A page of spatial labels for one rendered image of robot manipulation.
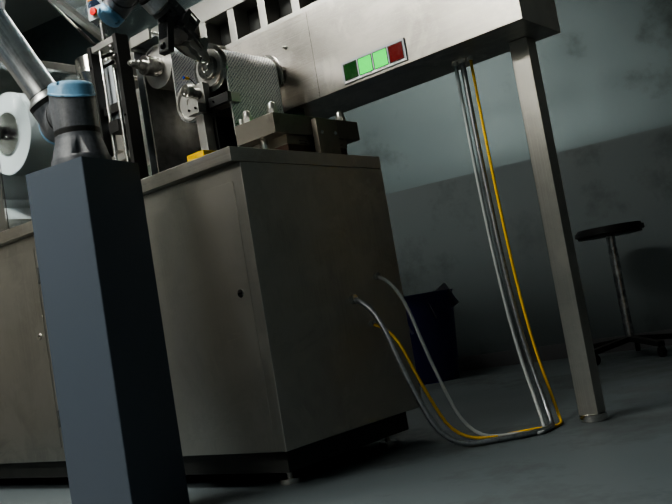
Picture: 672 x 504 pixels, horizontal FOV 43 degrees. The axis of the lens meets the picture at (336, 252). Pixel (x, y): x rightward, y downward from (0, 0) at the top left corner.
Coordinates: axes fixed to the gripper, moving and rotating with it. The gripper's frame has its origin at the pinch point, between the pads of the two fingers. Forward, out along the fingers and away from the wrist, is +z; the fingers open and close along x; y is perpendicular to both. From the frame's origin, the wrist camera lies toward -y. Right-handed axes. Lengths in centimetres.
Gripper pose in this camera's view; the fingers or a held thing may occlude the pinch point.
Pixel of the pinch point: (203, 60)
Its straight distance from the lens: 270.5
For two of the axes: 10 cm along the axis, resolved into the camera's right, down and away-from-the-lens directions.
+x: -7.6, 1.8, 6.3
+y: 2.8, -7.8, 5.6
